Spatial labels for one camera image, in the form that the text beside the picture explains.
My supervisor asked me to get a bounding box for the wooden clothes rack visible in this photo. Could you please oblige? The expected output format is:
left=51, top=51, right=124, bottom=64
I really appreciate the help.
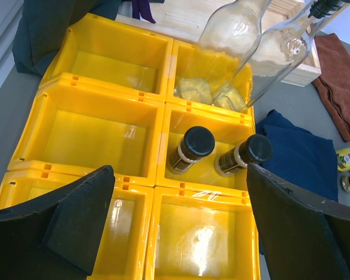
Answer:
left=116, top=1, right=321, bottom=87

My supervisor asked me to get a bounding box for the purple hanging cloth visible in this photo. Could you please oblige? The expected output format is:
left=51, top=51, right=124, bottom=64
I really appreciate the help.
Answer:
left=131, top=0, right=156, bottom=24

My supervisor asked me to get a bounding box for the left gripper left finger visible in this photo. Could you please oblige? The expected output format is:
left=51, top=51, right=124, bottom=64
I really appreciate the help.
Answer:
left=0, top=165, right=115, bottom=279

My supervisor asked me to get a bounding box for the yellow bin organizer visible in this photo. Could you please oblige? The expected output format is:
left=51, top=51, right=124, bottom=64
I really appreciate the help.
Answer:
left=0, top=13, right=261, bottom=279

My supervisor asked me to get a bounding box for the dark green hanging garment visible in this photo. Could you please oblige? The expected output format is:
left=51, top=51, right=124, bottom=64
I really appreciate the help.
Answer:
left=12, top=0, right=121, bottom=76

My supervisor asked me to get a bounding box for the clear oil bottle gold cap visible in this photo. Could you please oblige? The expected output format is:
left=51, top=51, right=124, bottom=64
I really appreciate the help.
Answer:
left=211, top=0, right=350, bottom=113

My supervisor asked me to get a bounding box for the small yellow label bottle back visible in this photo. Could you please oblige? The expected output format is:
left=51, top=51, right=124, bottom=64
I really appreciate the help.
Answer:
left=336, top=147, right=350, bottom=172

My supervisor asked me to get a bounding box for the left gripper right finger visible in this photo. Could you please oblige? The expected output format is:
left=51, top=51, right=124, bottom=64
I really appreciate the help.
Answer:
left=247, top=164, right=350, bottom=279

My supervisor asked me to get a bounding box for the brown folded towel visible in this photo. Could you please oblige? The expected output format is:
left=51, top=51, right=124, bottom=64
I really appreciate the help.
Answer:
left=313, top=33, right=350, bottom=142

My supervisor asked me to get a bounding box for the navy blue folded cloth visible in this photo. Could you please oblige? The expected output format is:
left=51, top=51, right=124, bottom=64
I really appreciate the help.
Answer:
left=256, top=110, right=338, bottom=202

